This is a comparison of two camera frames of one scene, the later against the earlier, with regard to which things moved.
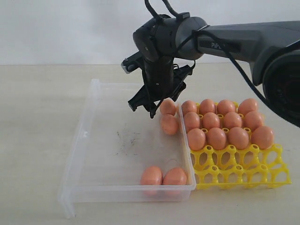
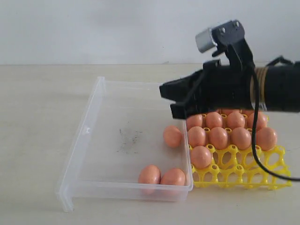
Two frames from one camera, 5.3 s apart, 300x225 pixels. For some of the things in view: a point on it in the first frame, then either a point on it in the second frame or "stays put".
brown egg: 175,176 stays put
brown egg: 216,138 stays put
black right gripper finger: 140,98 -> 178,89
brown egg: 196,139 stays put
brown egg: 168,106 -> 200,157
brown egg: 169,123 -> 172,136
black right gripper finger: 182,86 -> 200,103
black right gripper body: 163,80 -> 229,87
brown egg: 151,175 stays put
